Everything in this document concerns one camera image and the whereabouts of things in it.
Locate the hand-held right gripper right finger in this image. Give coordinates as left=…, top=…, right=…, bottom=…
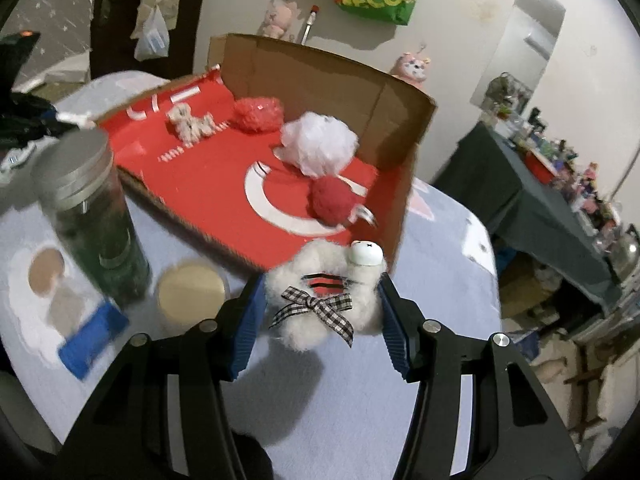
left=376, top=272, right=586, bottom=480

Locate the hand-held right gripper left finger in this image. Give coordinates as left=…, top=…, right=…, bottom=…
left=57, top=272, right=268, bottom=480

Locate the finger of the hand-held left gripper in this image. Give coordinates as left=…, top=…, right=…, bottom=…
left=0, top=94, right=96, bottom=136

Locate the white plush toy checked bow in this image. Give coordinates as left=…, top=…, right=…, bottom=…
left=264, top=237, right=388, bottom=352

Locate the red plush ball with ribbon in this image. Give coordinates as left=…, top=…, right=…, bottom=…
left=310, top=175, right=378, bottom=231

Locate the beige crochet piece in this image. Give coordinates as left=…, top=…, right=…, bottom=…
left=166, top=104, right=217, bottom=143

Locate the white mesh bath pouf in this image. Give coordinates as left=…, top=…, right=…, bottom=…
left=280, top=112, right=360, bottom=178

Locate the red mesh bath pouf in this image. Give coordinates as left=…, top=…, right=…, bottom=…
left=232, top=96, right=285, bottom=135

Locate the cardboard box red inside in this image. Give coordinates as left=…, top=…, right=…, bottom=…
left=95, top=33, right=437, bottom=281

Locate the small clear plastic jar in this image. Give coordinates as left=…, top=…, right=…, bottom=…
left=155, top=260, right=231, bottom=333

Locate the dark brown door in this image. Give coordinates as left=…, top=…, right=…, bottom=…
left=90, top=0, right=211, bottom=81

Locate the large glass jar metal lid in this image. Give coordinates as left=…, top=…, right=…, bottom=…
left=31, top=127, right=152, bottom=306

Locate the clear plastic bag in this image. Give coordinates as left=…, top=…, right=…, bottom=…
left=132, top=5, right=171, bottom=61

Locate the blue sponge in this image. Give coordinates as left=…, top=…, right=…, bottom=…
left=57, top=302, right=131, bottom=381

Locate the tan powder puff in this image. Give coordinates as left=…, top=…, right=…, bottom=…
left=27, top=247, right=67, bottom=298

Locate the table with green cloth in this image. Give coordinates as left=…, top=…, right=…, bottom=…
left=432, top=122, right=621, bottom=306

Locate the pale tissue packet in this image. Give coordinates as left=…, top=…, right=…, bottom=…
left=47, top=285, right=86, bottom=338

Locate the red basin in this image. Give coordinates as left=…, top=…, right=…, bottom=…
left=522, top=150, right=561, bottom=181

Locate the row of cosmetic bottles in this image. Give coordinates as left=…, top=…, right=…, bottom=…
left=482, top=72, right=631, bottom=241

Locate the steel kettle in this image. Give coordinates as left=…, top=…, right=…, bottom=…
left=612, top=225, right=640, bottom=281

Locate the pink plush toy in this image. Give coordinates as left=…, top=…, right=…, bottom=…
left=390, top=51, right=432, bottom=91
left=260, top=0, right=298, bottom=41

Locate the white brush red tip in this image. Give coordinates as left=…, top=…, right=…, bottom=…
left=301, top=5, right=321, bottom=46

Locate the wall mirror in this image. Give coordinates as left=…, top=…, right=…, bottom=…
left=470, top=0, right=567, bottom=116

